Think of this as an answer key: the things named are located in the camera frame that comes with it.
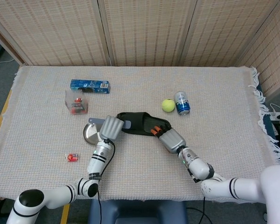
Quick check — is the blue and white drink can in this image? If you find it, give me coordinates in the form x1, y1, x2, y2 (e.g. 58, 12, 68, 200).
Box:
175, 91, 191, 116

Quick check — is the clear plastic toy box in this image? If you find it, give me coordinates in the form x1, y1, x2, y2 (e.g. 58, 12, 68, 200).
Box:
65, 90, 88, 115

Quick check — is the yellow tennis ball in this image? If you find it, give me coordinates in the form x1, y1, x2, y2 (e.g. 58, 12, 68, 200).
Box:
162, 99, 175, 113

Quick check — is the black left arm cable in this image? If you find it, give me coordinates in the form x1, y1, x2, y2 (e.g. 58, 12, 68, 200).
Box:
97, 139, 116, 224

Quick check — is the blue cookie box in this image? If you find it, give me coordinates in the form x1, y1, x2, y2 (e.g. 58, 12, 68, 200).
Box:
69, 79, 111, 94

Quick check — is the white power strip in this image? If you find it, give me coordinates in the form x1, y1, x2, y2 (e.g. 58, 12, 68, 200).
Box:
269, 104, 280, 121

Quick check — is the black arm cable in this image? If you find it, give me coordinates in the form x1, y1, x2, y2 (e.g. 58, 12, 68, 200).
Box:
97, 139, 116, 224
179, 147, 207, 224

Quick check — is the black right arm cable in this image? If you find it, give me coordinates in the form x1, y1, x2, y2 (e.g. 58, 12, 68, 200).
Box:
179, 147, 207, 224

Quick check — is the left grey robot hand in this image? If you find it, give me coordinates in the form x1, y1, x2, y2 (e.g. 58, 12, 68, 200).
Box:
98, 115, 124, 141

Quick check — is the woven bamboo folding screen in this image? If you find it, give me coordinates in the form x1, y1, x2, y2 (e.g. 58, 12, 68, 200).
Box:
0, 0, 280, 96

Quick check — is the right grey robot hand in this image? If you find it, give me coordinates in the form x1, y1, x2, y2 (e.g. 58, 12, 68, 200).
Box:
150, 125, 186, 154

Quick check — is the round stainless steel plate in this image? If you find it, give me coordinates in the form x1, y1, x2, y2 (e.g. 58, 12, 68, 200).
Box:
83, 123, 102, 146

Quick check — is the beige woven tablecloth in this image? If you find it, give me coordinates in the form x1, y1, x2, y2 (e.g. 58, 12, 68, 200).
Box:
0, 65, 280, 202

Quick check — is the small red snack packet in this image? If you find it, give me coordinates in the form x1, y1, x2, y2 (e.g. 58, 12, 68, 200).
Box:
65, 153, 80, 162

